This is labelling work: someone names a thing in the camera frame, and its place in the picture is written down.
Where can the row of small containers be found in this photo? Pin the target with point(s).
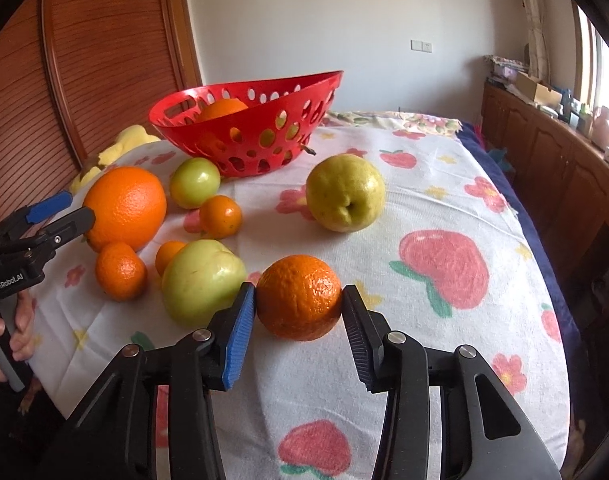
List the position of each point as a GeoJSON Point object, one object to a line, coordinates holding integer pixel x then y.
{"type": "Point", "coordinates": [592, 122]}

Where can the floral quilt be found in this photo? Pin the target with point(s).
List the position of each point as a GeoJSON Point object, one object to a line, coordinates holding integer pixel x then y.
{"type": "Point", "coordinates": [424, 122]}

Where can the pale curtain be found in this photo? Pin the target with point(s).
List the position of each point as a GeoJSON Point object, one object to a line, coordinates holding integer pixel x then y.
{"type": "Point", "coordinates": [534, 25]}

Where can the strawberry printed white blanket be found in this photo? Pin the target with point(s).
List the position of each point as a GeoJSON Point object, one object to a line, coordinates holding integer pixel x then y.
{"type": "Point", "coordinates": [424, 220]}

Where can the yellow plush toy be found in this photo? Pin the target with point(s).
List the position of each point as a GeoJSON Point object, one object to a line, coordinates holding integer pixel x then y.
{"type": "Point", "coordinates": [132, 137]}

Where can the large orange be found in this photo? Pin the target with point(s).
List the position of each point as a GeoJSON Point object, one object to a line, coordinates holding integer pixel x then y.
{"type": "Point", "coordinates": [127, 207]}

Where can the dark blue bedsheet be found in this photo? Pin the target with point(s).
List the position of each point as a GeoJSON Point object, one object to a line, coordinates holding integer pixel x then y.
{"type": "Point", "coordinates": [514, 195]}

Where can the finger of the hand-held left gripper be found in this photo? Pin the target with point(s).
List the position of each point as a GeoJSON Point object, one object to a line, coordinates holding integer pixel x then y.
{"type": "Point", "coordinates": [49, 205]}
{"type": "Point", "coordinates": [69, 227]}

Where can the white wall switch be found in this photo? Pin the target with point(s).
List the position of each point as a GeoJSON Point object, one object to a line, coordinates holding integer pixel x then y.
{"type": "Point", "coordinates": [421, 45]}

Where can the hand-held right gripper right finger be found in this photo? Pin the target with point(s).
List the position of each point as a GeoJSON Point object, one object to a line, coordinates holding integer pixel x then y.
{"type": "Point", "coordinates": [359, 345]}

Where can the yellow-green pear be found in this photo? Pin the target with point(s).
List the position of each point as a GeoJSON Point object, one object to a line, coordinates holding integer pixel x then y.
{"type": "Point", "coordinates": [342, 190]}

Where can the person's left hand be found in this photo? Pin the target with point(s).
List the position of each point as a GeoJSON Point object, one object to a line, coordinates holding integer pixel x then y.
{"type": "Point", "coordinates": [23, 342]}

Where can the red perforated plastic basket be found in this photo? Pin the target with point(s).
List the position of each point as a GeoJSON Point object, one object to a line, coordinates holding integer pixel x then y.
{"type": "Point", "coordinates": [314, 85]}

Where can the small green apple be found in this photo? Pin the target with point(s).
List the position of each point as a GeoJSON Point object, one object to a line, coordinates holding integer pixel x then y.
{"type": "Point", "coordinates": [194, 182]}

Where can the cardboard box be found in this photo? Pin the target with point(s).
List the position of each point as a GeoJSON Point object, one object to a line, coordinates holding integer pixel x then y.
{"type": "Point", "coordinates": [542, 92]}

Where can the window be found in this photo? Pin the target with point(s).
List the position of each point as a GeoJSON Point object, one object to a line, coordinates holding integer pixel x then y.
{"type": "Point", "coordinates": [599, 70]}

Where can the wooden cabinet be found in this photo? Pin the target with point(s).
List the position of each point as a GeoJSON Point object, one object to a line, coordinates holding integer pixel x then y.
{"type": "Point", "coordinates": [549, 160]}

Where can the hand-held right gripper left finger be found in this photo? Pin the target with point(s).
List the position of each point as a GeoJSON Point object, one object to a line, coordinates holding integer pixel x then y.
{"type": "Point", "coordinates": [239, 335]}

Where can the teal cloth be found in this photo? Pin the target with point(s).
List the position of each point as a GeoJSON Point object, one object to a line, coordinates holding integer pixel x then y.
{"type": "Point", "coordinates": [498, 156]}

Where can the small brown stem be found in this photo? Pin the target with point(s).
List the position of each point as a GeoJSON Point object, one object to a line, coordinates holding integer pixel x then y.
{"type": "Point", "coordinates": [309, 149]}

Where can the large green apple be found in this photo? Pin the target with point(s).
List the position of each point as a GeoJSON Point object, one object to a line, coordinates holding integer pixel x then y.
{"type": "Point", "coordinates": [199, 285]}

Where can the medium orange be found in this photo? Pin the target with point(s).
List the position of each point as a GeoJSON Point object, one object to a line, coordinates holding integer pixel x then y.
{"type": "Point", "coordinates": [224, 109]}

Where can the wooden wardrobe door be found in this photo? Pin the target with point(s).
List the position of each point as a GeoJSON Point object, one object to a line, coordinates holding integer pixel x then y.
{"type": "Point", "coordinates": [109, 35]}

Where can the rough-skinned orange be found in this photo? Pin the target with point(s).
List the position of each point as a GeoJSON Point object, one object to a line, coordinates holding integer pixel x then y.
{"type": "Point", "coordinates": [297, 297]}

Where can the small mandarin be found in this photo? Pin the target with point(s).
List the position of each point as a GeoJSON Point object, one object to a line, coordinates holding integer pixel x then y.
{"type": "Point", "coordinates": [168, 255]}
{"type": "Point", "coordinates": [220, 217]}
{"type": "Point", "coordinates": [120, 272]}

